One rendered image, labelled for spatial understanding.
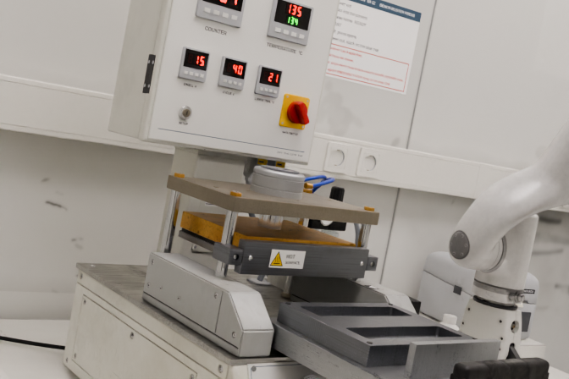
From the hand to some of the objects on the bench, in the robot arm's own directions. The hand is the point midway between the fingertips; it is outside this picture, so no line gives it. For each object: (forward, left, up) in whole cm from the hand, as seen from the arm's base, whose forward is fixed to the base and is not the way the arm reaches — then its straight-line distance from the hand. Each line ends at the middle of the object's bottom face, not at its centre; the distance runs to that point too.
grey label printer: (+35, -59, -2) cm, 68 cm away
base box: (+17, +37, -8) cm, 42 cm away
